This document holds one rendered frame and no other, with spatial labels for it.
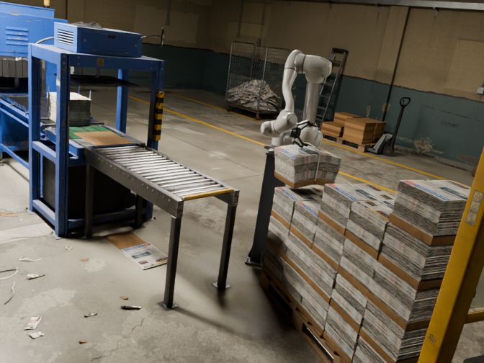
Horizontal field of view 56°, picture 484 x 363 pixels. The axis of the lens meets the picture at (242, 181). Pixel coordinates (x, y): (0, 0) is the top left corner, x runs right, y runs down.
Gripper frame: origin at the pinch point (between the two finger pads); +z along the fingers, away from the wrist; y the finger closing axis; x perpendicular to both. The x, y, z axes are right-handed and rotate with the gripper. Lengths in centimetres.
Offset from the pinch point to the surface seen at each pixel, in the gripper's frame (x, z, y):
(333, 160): 13.6, 12.8, 13.8
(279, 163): -7.4, -17.2, 25.6
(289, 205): 13, -13, 50
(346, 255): 81, -12, 52
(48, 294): -25, -161, 139
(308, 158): 14.1, -8.5, 13.6
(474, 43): -360, 542, -144
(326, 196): 51, -14, 27
